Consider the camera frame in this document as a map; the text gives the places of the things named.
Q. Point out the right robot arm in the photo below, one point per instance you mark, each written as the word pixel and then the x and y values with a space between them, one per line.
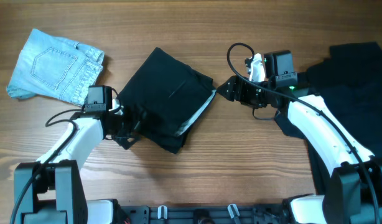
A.
pixel 354 191

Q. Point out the black shorts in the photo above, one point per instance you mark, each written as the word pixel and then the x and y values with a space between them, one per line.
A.
pixel 164 98

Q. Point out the folded light blue jeans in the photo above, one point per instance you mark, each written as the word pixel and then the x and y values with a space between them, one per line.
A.
pixel 56 67

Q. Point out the pile of black clothes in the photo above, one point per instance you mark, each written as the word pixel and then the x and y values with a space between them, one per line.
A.
pixel 350 82

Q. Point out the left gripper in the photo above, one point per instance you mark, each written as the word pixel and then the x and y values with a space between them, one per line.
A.
pixel 123 138

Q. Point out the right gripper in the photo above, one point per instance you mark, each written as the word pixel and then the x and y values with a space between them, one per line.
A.
pixel 239 93

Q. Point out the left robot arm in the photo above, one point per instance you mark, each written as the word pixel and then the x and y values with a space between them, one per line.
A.
pixel 50 189

